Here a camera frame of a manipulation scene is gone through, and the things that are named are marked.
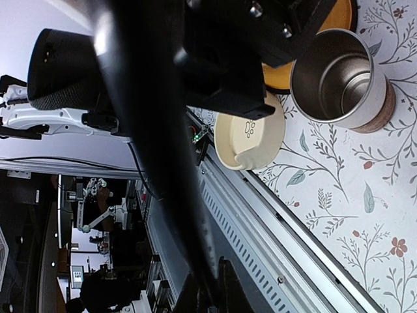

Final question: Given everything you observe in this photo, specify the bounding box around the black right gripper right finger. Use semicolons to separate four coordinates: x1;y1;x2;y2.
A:
213;256;255;313

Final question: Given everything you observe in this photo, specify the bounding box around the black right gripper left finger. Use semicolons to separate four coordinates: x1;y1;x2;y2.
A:
172;273;207;313

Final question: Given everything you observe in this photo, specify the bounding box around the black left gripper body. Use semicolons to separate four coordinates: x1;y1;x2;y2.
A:
172;1;292;119

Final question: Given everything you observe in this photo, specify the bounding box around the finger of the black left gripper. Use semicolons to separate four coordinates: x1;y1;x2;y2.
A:
260;0;336;68

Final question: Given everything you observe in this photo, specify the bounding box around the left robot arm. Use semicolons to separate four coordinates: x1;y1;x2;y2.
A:
1;1;335;136

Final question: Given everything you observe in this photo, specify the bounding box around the cream pet bowl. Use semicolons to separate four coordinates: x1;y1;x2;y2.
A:
214;92;285;171

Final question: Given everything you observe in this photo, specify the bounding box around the yellow double bowl holder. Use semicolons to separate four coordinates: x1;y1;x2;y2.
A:
263;0;358;95

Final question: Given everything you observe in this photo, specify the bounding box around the steel cup with brown base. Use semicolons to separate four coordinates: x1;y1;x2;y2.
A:
290;29;396;134

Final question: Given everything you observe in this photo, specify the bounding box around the aluminium front rail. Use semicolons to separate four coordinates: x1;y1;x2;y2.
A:
136;107;385;313

